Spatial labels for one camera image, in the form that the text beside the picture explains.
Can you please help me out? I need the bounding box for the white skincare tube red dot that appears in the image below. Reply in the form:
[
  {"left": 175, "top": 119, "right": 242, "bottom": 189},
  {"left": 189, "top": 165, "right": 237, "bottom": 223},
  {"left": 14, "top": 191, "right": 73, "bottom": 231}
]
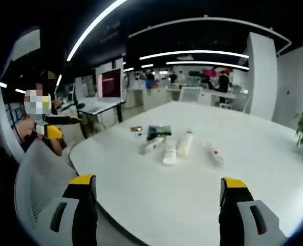
[{"left": 140, "top": 136, "right": 165, "bottom": 156}]

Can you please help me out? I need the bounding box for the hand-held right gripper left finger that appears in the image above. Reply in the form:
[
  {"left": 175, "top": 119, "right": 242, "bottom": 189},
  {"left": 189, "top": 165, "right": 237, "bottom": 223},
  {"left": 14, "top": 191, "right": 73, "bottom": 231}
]
[{"left": 35, "top": 174, "right": 99, "bottom": 246}]

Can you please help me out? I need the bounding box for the long curved ceiling light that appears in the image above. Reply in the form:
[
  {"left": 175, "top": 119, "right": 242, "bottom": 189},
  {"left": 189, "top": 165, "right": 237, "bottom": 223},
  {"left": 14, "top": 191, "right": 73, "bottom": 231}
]
[{"left": 66, "top": 0, "right": 128, "bottom": 62}]

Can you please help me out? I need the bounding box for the white mesh office chair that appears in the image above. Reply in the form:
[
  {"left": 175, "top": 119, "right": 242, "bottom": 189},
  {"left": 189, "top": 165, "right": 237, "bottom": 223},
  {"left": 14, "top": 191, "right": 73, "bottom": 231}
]
[{"left": 14, "top": 140, "right": 97, "bottom": 231}]

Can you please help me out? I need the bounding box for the dark landscape picture card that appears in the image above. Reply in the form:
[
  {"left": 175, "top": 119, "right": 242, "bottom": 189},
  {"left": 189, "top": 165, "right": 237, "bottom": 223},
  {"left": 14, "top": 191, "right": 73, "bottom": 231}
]
[{"left": 146, "top": 125, "right": 172, "bottom": 141}]

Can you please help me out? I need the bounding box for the white ribbed skincare bottle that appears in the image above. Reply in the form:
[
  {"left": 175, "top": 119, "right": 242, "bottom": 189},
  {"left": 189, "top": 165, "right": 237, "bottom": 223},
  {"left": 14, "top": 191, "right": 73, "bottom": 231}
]
[{"left": 162, "top": 137, "right": 178, "bottom": 166}]

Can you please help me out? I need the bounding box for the computer monitor red screen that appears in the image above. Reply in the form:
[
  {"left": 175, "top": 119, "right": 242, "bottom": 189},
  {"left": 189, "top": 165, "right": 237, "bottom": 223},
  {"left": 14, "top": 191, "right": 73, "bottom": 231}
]
[{"left": 97, "top": 68, "right": 123, "bottom": 100}]

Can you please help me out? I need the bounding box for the straight ceiling light strip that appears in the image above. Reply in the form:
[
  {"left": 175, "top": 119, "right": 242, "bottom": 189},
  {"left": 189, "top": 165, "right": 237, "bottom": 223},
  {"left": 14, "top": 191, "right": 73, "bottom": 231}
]
[
  {"left": 139, "top": 50, "right": 250, "bottom": 61},
  {"left": 165, "top": 60, "right": 250, "bottom": 71}
]

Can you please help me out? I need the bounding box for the white skincare tube red label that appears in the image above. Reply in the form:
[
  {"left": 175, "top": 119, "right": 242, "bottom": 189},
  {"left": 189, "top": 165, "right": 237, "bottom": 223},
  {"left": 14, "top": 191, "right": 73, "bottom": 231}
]
[{"left": 206, "top": 141, "right": 226, "bottom": 167}]

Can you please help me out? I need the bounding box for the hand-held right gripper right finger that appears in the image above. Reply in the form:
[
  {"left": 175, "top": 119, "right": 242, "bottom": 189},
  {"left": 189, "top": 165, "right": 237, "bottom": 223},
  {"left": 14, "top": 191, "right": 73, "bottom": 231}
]
[{"left": 218, "top": 176, "right": 288, "bottom": 246}]

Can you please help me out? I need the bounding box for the white round-cap skincare bottle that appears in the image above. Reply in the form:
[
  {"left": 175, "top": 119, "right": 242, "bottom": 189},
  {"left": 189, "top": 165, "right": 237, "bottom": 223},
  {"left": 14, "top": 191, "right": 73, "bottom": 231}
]
[{"left": 176, "top": 129, "right": 194, "bottom": 156}]

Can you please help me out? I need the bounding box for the white standing desk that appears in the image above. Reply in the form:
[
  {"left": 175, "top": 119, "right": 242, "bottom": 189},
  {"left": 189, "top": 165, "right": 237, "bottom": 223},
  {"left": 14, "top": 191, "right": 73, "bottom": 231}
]
[{"left": 76, "top": 96, "right": 127, "bottom": 139}]

